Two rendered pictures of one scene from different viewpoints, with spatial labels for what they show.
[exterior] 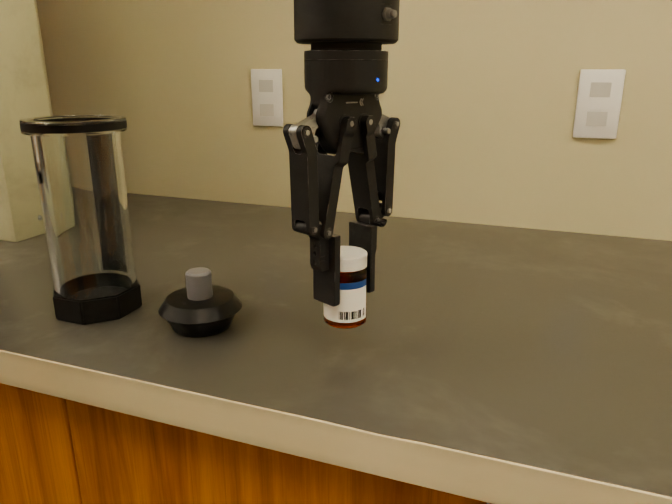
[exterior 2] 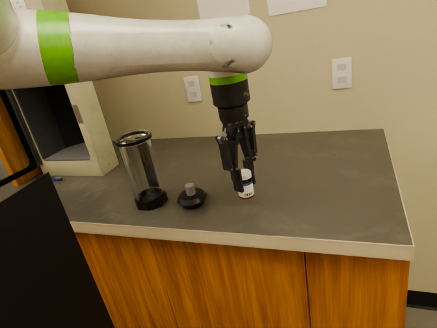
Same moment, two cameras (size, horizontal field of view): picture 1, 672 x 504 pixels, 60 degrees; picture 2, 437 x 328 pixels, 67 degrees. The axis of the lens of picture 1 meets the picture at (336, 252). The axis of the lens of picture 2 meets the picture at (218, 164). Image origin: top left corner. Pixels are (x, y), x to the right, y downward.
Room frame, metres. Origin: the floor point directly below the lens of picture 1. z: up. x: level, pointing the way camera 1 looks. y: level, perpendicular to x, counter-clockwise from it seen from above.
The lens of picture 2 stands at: (-0.26, 0.01, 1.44)
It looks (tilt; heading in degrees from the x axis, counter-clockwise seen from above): 24 degrees down; 3
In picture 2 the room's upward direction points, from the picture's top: 11 degrees counter-clockwise
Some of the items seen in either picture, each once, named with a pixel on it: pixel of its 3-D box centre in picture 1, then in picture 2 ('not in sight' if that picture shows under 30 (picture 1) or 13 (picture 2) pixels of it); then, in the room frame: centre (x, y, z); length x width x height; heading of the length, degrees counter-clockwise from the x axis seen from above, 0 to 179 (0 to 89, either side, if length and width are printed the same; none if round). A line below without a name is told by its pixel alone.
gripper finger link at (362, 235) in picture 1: (361, 256); (249, 172); (0.57, -0.03, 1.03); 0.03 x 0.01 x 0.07; 45
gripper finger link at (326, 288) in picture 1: (326, 268); (237, 179); (0.53, 0.01, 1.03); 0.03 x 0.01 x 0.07; 45
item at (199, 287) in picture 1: (200, 298); (191, 194); (0.60, 0.15, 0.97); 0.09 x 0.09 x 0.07
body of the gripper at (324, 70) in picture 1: (345, 101); (235, 121); (0.55, -0.01, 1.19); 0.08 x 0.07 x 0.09; 135
